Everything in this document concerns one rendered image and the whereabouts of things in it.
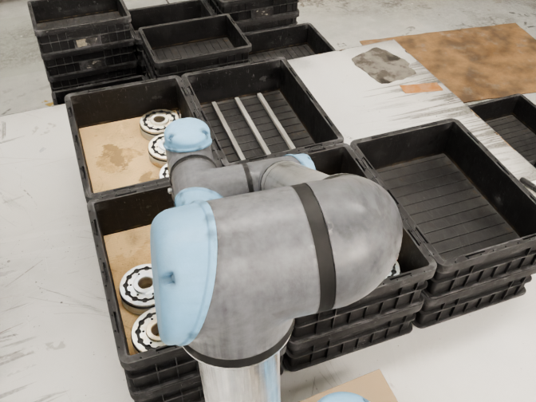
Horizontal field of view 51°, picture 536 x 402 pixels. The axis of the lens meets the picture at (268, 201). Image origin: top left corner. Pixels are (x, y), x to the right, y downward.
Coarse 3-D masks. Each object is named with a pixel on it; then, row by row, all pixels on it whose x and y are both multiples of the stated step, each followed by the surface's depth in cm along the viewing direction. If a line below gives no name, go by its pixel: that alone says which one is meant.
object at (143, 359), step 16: (128, 192) 119; (144, 192) 119; (96, 224) 114; (96, 240) 109; (112, 304) 99; (112, 320) 97; (144, 352) 93; (160, 352) 93; (176, 352) 94; (128, 368) 92
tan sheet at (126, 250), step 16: (112, 240) 122; (128, 240) 123; (144, 240) 123; (112, 256) 119; (128, 256) 119; (144, 256) 120; (112, 272) 116; (144, 288) 114; (128, 320) 108; (128, 336) 106
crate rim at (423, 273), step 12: (336, 144) 132; (348, 144) 132; (360, 168) 126; (372, 180) 123; (408, 228) 114; (420, 252) 110; (432, 264) 107; (396, 276) 105; (408, 276) 105; (420, 276) 106; (432, 276) 108; (384, 288) 104; (396, 288) 106; (360, 300) 104
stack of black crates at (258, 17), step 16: (208, 0) 275; (224, 0) 279; (240, 0) 257; (256, 0) 260; (272, 0) 264; (288, 0) 268; (240, 16) 263; (256, 16) 266; (272, 16) 269; (288, 16) 272
